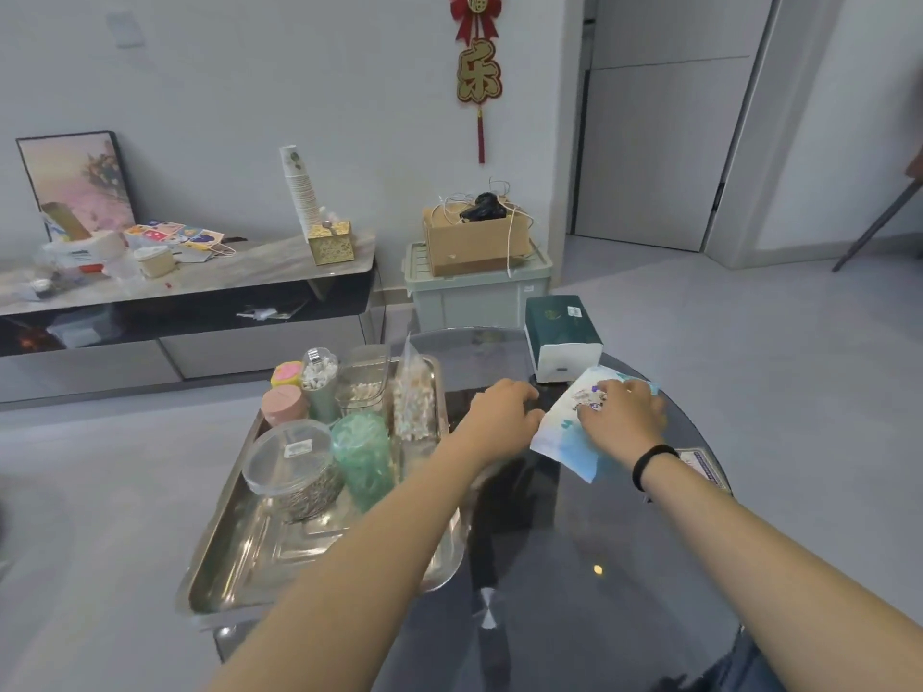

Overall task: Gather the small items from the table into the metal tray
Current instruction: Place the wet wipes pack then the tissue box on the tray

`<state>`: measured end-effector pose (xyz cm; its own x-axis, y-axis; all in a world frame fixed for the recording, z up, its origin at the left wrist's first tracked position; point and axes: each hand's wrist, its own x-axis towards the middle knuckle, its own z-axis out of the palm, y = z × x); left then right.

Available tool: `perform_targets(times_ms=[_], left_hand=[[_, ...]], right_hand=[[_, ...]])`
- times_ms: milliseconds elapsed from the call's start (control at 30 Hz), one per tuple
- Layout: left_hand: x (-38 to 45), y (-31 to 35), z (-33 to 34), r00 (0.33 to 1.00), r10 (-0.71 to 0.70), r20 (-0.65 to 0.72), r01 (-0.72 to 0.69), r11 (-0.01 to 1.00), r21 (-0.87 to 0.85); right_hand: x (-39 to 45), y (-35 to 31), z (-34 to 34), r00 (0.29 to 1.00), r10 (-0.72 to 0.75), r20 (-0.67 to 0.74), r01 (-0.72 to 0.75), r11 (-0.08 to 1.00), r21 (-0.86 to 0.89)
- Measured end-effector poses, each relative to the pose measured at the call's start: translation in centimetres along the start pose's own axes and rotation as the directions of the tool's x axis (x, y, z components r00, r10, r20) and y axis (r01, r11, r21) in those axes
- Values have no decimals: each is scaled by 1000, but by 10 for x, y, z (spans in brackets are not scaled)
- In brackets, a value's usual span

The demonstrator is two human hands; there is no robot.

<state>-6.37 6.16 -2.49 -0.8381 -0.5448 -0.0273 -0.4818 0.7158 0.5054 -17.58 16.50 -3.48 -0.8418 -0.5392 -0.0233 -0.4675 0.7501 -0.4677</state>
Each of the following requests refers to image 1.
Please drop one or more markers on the black device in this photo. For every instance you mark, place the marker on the black device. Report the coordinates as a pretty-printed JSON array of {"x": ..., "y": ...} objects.
[{"x": 482, "y": 207}]

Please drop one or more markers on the person's blue jeans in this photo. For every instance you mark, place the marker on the person's blue jeans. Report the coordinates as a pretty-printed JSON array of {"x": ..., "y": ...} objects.
[{"x": 739, "y": 670}]

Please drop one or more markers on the person's left hand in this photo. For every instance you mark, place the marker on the person's left hand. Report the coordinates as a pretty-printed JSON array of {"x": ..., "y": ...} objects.
[{"x": 494, "y": 421}]

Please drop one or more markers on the black wristband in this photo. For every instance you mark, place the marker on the black wristband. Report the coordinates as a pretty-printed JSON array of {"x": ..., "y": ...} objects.
[{"x": 649, "y": 457}]

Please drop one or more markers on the stack of paper cups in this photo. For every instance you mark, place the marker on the stack of paper cups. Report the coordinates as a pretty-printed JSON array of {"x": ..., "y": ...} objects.
[{"x": 301, "y": 190}]

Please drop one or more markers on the person's right thumb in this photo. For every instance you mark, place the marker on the person's right thumb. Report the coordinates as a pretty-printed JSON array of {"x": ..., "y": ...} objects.
[{"x": 588, "y": 425}]

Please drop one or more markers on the white blue printed packet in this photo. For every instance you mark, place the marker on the white blue printed packet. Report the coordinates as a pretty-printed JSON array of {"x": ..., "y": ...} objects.
[{"x": 562, "y": 443}]

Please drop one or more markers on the grey low console cabinet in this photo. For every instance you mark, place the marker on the grey low console cabinet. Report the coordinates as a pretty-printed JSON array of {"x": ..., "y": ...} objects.
[{"x": 216, "y": 338}]

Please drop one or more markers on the pink round container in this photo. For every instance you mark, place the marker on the pink round container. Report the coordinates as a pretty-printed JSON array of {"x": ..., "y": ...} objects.
[{"x": 283, "y": 405}]

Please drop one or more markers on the person's left forearm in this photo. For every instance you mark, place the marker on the person's left forearm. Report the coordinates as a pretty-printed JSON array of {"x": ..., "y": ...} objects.
[{"x": 360, "y": 576}]

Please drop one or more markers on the dark chair leg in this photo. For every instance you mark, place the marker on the dark chair leg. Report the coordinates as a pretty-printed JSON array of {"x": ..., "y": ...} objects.
[{"x": 876, "y": 223}]

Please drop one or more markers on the clear jar of cotton swabs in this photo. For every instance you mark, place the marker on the clear jar of cotton swabs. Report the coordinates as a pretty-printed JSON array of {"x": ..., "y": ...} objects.
[{"x": 319, "y": 385}]

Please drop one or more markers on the green glass cup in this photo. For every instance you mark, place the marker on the green glass cup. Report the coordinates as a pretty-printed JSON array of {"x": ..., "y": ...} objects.
[{"x": 360, "y": 453}]

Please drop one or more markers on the red gold wall ornament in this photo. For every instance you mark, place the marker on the red gold wall ornament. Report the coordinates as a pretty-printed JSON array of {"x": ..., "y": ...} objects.
[{"x": 477, "y": 71}]

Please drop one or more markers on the small cream cup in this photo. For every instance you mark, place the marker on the small cream cup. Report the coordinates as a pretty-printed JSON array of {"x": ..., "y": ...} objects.
[{"x": 155, "y": 263}]

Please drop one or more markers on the person's right forearm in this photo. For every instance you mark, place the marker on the person's right forearm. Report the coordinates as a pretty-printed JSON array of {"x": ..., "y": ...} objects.
[{"x": 779, "y": 576}]

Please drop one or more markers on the spread of colourful cards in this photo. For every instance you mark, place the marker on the spread of colourful cards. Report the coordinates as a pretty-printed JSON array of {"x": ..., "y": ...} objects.
[{"x": 180, "y": 236}]

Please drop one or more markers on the green white tissue box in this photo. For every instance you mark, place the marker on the green white tissue box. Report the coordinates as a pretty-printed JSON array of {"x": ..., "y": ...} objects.
[{"x": 562, "y": 338}]

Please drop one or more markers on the clear bag of swabs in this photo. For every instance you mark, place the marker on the clear bag of swabs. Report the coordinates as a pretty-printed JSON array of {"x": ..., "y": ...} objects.
[{"x": 415, "y": 403}]

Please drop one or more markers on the person's right hand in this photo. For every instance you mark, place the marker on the person's right hand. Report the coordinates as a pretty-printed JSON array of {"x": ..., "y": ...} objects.
[{"x": 627, "y": 425}]

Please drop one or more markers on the black framed picture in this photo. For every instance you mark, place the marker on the black framed picture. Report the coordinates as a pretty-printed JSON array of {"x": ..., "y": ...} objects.
[{"x": 72, "y": 176}]

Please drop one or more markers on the gold patterned tissue box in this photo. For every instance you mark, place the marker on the gold patterned tissue box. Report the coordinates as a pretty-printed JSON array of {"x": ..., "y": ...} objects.
[{"x": 332, "y": 244}]

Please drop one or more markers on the small printed card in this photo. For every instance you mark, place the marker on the small printed card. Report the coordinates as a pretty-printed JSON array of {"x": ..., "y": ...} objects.
[{"x": 703, "y": 468}]

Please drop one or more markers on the yellow pink round box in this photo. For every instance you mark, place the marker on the yellow pink round box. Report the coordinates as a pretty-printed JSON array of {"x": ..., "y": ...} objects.
[{"x": 287, "y": 374}]

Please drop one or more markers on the clear lidded round jar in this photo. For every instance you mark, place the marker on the clear lidded round jar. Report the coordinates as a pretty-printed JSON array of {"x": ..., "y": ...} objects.
[{"x": 288, "y": 457}]

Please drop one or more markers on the yellow blue carton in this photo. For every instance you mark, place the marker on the yellow blue carton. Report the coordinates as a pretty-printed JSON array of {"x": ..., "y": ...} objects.
[{"x": 65, "y": 221}]

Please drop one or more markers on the white door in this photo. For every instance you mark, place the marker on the white door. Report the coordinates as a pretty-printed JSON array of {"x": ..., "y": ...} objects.
[{"x": 649, "y": 136}]

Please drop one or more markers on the person's left thumb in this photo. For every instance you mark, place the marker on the person's left thumb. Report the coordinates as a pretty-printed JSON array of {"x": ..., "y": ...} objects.
[{"x": 535, "y": 423}]

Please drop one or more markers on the stainless steel tray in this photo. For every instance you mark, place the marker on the stainless steel tray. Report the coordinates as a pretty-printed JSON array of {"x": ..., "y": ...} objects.
[{"x": 288, "y": 551}]

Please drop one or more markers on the white tissue pack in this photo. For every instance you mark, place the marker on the white tissue pack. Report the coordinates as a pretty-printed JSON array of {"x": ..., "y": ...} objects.
[{"x": 83, "y": 250}]

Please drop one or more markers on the pale green storage bin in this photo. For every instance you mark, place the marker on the pale green storage bin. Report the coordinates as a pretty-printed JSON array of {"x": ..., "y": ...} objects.
[{"x": 476, "y": 299}]

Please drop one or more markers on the brown cardboard box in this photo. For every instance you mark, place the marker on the brown cardboard box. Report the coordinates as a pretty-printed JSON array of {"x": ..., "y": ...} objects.
[{"x": 469, "y": 244}]

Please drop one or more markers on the clear plastic container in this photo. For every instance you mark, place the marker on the clear plastic container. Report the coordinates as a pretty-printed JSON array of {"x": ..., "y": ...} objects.
[{"x": 362, "y": 381}]

